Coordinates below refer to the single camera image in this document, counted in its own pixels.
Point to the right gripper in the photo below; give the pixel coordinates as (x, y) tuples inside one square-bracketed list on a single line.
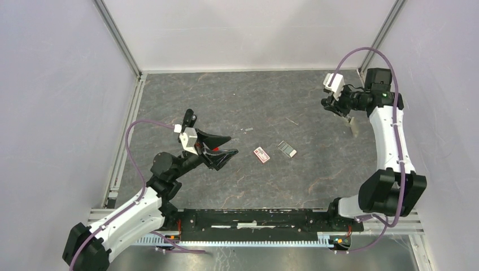
[(331, 104)]

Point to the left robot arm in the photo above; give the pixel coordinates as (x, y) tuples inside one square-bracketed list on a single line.
[(96, 246)]

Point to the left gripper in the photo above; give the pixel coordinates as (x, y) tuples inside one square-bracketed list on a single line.
[(213, 159)]

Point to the white cable duct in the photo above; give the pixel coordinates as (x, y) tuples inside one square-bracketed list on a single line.
[(321, 241)]

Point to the staple tray box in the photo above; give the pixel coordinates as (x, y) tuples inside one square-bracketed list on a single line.
[(286, 148)]

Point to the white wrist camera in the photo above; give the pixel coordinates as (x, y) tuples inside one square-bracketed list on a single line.
[(333, 85), (188, 138)]

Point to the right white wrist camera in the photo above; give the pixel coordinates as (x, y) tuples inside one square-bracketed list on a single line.
[(333, 85)]

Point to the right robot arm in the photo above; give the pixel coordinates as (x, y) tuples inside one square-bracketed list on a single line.
[(395, 187)]

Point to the red white staple box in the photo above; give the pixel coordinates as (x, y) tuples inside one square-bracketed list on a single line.
[(261, 155)]

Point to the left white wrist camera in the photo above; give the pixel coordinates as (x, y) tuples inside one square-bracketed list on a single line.
[(188, 138)]

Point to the black stapler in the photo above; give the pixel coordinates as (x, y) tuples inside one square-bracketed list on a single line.
[(189, 119)]

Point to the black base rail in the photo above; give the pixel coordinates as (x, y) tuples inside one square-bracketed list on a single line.
[(242, 225)]

